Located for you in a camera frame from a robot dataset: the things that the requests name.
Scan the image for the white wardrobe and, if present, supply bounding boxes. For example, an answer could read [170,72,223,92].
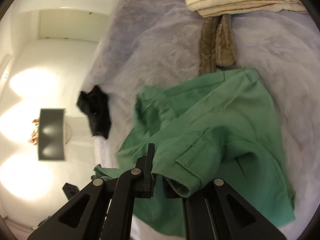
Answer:
[19,0,119,43]

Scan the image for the red flower decoration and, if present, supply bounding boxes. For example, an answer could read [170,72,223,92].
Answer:
[29,118,40,145]

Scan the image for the lavender plush bed blanket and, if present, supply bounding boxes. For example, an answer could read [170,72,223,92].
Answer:
[82,0,319,239]

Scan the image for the black folded garment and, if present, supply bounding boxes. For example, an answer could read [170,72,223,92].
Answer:
[76,85,111,140]

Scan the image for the brown knitted scarf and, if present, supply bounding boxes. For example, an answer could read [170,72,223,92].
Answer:
[199,14,236,76]

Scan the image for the wall-mounted dark television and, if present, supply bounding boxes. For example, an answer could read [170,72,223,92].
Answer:
[37,108,65,161]

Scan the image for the green trousers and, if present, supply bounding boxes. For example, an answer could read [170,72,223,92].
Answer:
[94,69,295,237]

